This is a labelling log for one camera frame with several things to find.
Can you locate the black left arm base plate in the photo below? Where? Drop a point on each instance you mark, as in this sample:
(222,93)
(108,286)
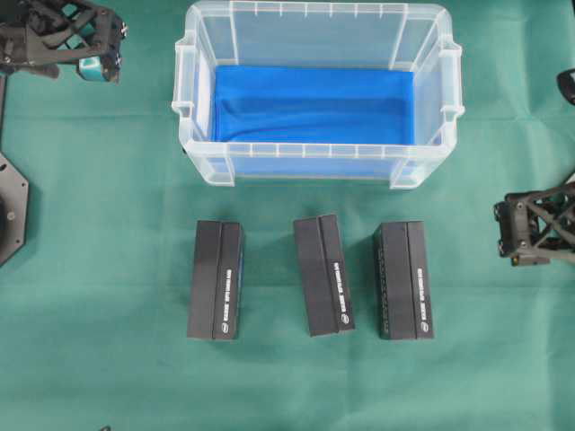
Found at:
(14,202)

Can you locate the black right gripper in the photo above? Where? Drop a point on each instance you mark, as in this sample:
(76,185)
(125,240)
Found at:
(537,226)

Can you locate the clear plastic storage case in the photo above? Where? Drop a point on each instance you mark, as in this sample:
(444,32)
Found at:
(415,38)

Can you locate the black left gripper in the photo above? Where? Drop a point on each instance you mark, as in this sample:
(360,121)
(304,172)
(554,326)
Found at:
(38,37)

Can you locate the blue liner sheet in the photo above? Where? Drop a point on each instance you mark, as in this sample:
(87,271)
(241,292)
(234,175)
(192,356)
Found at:
(271,104)

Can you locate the green table cloth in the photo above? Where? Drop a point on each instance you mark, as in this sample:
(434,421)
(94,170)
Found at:
(95,304)

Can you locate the black camera box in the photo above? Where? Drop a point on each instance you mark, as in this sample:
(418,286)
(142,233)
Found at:
(217,280)
(402,281)
(324,277)

